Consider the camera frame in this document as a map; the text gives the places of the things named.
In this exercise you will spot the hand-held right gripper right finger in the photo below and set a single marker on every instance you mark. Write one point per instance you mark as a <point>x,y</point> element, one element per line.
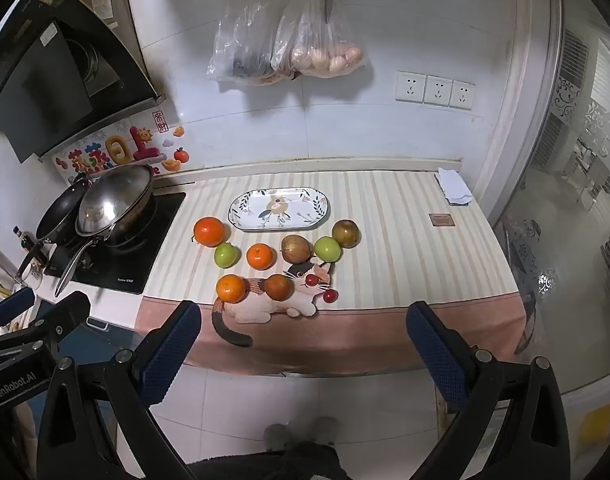
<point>435,352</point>

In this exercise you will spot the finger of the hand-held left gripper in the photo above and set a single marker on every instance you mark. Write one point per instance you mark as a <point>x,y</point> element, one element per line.
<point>10,308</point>
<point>60,317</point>

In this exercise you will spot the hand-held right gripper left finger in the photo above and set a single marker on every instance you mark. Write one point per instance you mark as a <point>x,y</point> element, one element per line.
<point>170,355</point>

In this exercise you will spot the green lime fruit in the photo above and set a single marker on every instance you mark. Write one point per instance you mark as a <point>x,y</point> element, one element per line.
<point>224,255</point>

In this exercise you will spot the dark brownish orange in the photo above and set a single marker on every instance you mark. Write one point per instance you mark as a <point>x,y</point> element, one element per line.
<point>279,287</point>

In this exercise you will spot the brown kiwi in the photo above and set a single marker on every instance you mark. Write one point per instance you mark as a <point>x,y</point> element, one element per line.
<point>346,233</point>

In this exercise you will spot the green apple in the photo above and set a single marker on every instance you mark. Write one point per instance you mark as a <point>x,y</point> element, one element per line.
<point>327,249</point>

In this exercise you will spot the red apple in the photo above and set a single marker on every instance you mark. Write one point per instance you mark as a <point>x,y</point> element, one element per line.
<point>296,249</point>

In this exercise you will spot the floral oval plate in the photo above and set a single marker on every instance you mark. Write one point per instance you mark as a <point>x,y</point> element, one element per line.
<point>305,206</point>

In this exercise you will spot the white mug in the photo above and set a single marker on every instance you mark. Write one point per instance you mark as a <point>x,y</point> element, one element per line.
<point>31,274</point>

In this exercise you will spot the dark bottle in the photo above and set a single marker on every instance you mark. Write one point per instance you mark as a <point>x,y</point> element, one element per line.
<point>21,237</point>

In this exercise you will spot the striped tablecloth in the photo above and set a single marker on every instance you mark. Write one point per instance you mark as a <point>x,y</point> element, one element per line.
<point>400,265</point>

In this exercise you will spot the cat shaped cloth patch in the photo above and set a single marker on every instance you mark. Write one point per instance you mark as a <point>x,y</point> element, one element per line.
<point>255,310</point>

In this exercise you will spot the black frying pan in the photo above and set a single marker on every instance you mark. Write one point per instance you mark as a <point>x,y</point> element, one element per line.
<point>57,217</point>

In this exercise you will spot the black induction cooktop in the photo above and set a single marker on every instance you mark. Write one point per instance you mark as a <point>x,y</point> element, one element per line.
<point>155,250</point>

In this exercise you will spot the steel wok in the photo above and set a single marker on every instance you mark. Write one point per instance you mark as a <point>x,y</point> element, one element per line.
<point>135,225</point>

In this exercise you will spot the small brown square tile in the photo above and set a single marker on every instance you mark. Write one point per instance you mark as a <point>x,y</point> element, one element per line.
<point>440,220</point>

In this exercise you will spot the grey slipper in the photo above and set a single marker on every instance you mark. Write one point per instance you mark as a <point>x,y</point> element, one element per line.
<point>276,437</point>

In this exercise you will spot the glass wok lid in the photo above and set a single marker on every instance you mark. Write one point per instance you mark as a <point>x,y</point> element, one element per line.
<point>117,195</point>

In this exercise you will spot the person's dark fleece clothing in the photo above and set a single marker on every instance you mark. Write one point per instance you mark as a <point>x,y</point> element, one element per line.
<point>265,466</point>

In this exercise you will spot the white folded cloth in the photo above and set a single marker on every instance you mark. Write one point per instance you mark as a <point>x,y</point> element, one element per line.
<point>455,186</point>

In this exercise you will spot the frosted glass sliding door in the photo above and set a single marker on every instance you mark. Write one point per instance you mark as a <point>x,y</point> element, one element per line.
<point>575,210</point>

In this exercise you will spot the black range hood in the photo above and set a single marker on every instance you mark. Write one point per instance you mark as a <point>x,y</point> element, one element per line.
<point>60,60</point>

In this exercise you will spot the clear plastic bag with eggs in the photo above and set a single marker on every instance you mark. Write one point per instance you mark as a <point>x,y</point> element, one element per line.
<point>325,50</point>

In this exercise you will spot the colourful wall sticker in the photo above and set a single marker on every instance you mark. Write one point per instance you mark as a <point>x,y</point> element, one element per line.
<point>120,146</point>

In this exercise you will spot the white wall socket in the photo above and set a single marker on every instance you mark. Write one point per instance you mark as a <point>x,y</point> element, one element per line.
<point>438,90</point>
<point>462,94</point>
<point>410,86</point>

